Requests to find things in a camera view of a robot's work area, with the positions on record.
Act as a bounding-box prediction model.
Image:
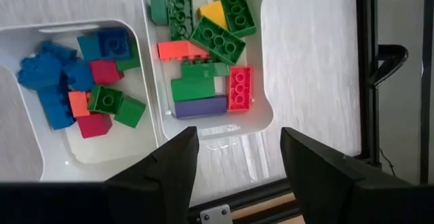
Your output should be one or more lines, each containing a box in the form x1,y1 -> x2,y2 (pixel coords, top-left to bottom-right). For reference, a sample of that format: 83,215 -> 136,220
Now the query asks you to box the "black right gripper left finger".
104,126 -> 201,224

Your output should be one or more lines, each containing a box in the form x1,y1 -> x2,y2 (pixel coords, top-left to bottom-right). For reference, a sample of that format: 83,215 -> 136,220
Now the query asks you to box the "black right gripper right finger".
280,127 -> 412,224

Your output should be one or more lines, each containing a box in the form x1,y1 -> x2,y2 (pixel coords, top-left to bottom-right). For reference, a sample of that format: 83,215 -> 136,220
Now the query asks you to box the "green cube block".
113,95 -> 147,129

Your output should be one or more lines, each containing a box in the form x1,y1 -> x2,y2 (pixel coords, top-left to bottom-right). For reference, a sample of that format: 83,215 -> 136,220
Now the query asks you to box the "pink cube block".
88,59 -> 125,86
77,113 -> 113,139

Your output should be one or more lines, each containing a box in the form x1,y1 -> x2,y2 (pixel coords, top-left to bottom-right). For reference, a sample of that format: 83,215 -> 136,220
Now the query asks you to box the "purple long block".
174,94 -> 229,120

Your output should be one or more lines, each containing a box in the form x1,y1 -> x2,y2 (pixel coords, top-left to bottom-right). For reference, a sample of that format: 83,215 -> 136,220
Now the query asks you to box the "orange-red small block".
68,90 -> 92,118

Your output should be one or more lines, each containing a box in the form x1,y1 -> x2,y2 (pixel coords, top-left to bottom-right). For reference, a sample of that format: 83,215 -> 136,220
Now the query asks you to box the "green small studded block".
115,43 -> 142,72

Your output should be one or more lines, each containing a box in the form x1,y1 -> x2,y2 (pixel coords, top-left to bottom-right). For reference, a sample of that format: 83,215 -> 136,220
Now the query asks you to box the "red long studded brick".
226,65 -> 254,113

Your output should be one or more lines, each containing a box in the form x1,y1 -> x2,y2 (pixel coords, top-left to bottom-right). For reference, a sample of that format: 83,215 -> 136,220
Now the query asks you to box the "orange-red long studded brick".
157,40 -> 210,62

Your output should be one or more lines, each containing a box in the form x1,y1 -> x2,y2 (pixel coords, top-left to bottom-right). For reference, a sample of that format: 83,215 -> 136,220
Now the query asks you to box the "light blue cube block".
77,33 -> 101,62

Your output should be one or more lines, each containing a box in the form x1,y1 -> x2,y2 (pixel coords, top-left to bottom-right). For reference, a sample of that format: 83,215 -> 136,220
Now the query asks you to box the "teal green long block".
150,0 -> 170,26

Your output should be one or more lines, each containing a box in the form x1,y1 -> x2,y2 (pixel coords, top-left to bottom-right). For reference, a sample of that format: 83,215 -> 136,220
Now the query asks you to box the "white plastic bin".
0,19 -> 160,183
140,0 -> 275,141

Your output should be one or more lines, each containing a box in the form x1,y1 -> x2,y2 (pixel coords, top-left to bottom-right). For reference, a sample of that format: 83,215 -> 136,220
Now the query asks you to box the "silver aluminium bracket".
199,204 -> 233,224

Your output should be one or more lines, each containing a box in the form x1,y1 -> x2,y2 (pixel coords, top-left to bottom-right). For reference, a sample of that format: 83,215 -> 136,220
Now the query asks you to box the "black aluminium table frame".
188,0 -> 434,224

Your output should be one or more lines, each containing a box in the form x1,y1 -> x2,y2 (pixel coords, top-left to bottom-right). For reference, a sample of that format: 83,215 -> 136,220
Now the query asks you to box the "black frame handle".
368,43 -> 410,88

